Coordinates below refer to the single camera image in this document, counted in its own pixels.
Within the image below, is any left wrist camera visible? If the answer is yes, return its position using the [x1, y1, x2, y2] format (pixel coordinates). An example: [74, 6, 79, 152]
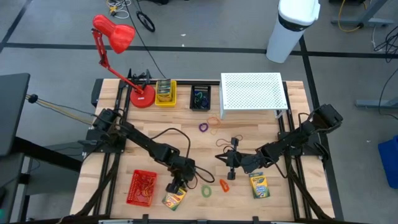
[182, 166, 197, 184]

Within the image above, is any yellow rubber band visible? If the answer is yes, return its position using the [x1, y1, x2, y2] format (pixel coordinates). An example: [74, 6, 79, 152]
[136, 176, 156, 191]
[209, 123, 223, 136]

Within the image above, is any yellow floor cable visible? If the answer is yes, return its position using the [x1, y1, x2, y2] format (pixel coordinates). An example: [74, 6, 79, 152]
[338, 0, 368, 33]

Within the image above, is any thin orange rubber band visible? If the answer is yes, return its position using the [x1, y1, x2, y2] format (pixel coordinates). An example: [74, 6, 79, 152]
[206, 116, 222, 128]
[136, 183, 155, 196]

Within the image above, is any yellow plastic basket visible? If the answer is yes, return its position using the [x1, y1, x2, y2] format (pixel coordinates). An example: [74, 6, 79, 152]
[154, 80, 177, 108]

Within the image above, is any black desk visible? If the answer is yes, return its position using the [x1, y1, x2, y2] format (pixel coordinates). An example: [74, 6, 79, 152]
[0, 73, 83, 224]

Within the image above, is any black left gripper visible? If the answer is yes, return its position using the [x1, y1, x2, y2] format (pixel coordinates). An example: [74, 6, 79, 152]
[166, 157, 197, 194]

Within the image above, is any black cable loop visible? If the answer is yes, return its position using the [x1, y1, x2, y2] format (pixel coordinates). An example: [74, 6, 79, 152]
[136, 11, 156, 33]

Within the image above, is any white perforated shelf riser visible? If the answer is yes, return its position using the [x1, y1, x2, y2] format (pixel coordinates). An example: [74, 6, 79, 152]
[219, 72, 289, 120]

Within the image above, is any white trash can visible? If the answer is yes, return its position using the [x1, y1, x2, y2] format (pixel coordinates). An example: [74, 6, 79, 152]
[266, 0, 321, 64]

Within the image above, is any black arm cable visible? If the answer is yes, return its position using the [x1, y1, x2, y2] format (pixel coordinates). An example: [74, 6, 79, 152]
[150, 127, 216, 190]
[269, 157, 289, 180]

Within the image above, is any blue plastic bin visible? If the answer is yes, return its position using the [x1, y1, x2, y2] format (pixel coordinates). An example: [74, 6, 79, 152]
[377, 134, 398, 190]

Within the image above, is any white aluminium bar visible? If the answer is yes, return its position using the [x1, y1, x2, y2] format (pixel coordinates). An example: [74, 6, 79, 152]
[98, 219, 134, 224]

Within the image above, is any black aluminium table frame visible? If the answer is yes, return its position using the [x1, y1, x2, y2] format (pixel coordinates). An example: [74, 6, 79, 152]
[70, 77, 345, 223]

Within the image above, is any white floor cable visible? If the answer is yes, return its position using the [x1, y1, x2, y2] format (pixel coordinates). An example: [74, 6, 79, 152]
[106, 0, 132, 19]

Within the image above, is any black lamp cord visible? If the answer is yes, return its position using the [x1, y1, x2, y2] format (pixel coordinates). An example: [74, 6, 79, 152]
[123, 0, 167, 79]

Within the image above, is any wooden pole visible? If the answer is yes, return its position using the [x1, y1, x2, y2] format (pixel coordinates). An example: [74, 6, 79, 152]
[25, 94, 94, 125]

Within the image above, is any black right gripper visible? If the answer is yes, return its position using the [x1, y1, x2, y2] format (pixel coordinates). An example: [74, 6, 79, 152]
[215, 138, 249, 180]

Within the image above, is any red plastic basket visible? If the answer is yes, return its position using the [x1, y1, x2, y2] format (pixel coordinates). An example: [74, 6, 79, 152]
[126, 169, 158, 208]

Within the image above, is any black plastic basket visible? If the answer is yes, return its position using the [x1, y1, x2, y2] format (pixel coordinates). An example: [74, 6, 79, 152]
[189, 85, 211, 112]

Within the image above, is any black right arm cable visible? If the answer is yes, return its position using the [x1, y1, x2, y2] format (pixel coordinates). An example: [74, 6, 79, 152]
[269, 157, 289, 180]

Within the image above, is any red desk lamp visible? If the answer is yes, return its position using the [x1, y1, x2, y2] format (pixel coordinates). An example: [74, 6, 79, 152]
[91, 14, 156, 109]

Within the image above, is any grey desk leg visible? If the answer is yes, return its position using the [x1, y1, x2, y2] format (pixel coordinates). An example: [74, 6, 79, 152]
[331, 0, 396, 28]
[355, 98, 398, 109]

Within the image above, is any black floor cable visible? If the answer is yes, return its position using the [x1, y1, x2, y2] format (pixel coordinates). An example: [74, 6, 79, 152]
[374, 24, 398, 63]
[377, 67, 398, 121]

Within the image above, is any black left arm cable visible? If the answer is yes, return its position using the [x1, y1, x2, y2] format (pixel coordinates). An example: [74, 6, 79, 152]
[150, 127, 216, 190]

